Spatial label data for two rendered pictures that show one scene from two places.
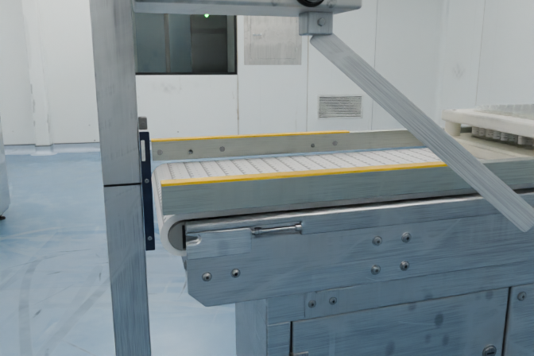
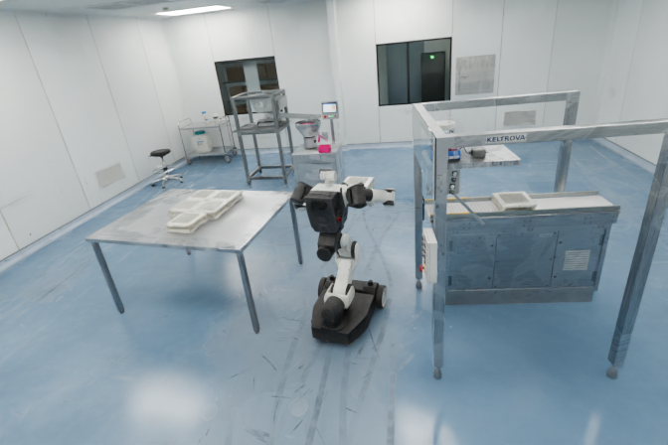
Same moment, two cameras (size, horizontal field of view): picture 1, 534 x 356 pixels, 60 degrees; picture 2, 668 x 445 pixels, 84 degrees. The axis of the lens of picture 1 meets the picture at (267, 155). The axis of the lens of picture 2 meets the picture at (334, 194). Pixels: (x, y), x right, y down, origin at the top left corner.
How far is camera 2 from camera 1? 239 cm
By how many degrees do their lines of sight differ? 24
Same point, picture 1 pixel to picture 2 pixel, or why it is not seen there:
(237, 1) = not seen: hidden behind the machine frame
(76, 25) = (359, 79)
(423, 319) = (476, 237)
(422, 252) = (472, 225)
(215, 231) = not seen: hidden behind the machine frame
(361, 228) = (460, 222)
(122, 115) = (418, 195)
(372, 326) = (465, 237)
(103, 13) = (417, 178)
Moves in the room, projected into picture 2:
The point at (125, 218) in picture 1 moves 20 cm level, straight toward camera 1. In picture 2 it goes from (418, 214) to (422, 224)
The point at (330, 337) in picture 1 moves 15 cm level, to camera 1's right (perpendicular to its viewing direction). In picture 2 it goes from (456, 238) to (477, 240)
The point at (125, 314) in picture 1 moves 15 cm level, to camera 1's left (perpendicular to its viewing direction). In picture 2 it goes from (417, 231) to (400, 229)
